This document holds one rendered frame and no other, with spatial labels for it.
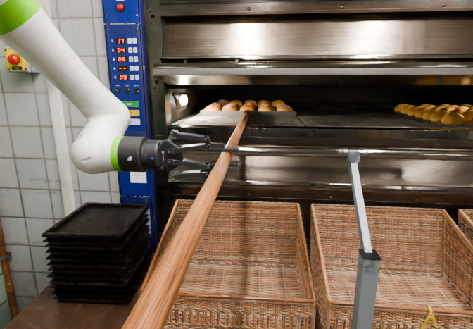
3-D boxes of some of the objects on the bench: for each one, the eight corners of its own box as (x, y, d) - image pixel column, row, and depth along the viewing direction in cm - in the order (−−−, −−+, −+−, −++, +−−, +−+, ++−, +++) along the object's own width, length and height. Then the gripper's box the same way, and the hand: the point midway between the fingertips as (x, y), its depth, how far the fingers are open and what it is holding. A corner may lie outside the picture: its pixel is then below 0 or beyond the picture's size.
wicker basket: (305, 257, 141) (309, 201, 135) (435, 265, 135) (445, 207, 129) (322, 346, 94) (329, 266, 88) (523, 364, 88) (545, 280, 82)
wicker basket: (177, 252, 145) (174, 197, 139) (297, 257, 141) (300, 201, 135) (139, 334, 98) (131, 258, 92) (316, 346, 94) (322, 266, 88)
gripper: (150, 121, 81) (240, 122, 79) (153, 179, 84) (239, 182, 82) (139, 125, 73) (237, 127, 71) (143, 189, 77) (237, 191, 75)
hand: (224, 156), depth 77 cm, fingers open, 3 cm apart
